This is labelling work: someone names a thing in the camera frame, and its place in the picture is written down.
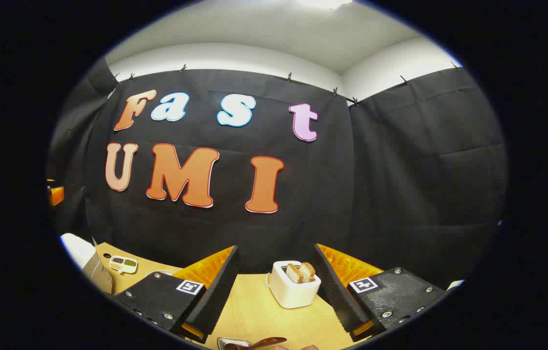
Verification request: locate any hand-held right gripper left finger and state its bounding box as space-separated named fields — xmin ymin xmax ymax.
xmin=111 ymin=245 xmax=240 ymax=343

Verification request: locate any white rice cooker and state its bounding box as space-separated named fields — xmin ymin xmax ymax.
xmin=60 ymin=233 xmax=114 ymax=295

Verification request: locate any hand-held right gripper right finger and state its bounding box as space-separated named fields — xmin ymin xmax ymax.
xmin=313 ymin=243 xmax=449 ymax=342

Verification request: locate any white toaster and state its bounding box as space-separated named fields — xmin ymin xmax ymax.
xmin=268 ymin=261 xmax=322 ymax=309

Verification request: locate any brown wooden spoon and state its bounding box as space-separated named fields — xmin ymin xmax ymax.
xmin=225 ymin=337 xmax=288 ymax=350

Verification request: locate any white divided bean dish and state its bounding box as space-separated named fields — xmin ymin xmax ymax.
xmin=108 ymin=256 xmax=138 ymax=274

